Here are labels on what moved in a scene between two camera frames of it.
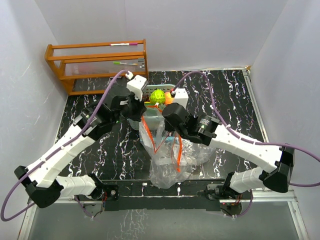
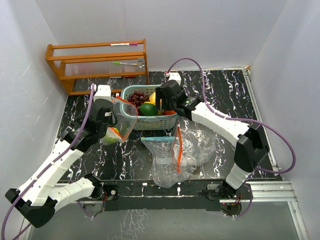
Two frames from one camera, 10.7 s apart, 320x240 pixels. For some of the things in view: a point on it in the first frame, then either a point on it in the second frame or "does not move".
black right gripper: (168, 127) -> (159, 95)
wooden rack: (97, 60) does not move
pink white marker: (123, 44) does not move
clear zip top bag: (172, 156) -> (127, 114)
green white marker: (119, 63) does not move
